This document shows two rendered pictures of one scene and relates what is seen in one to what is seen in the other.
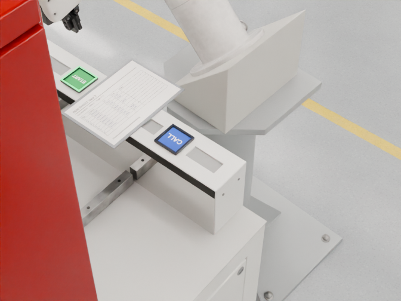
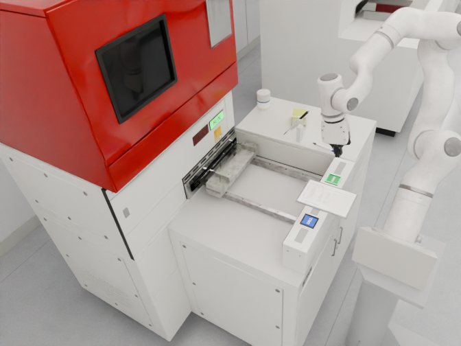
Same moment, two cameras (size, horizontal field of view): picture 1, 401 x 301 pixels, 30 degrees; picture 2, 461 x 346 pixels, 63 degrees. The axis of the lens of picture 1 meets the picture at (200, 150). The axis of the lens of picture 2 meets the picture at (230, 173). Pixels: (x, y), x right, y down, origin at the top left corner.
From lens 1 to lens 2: 1.06 m
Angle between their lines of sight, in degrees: 58
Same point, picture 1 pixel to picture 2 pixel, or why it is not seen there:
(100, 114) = (314, 191)
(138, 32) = not seen: outside the picture
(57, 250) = (66, 84)
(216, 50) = (385, 227)
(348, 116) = not seen: outside the picture
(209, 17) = (397, 211)
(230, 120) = (356, 256)
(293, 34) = (422, 263)
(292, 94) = (401, 290)
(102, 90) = (330, 188)
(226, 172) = (296, 245)
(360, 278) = not seen: outside the picture
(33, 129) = (49, 42)
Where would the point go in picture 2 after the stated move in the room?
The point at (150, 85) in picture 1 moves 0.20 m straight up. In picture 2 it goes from (342, 204) to (348, 166)
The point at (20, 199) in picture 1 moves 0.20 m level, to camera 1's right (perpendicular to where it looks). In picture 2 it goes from (51, 58) to (31, 97)
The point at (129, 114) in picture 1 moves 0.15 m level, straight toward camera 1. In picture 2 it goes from (318, 201) to (283, 211)
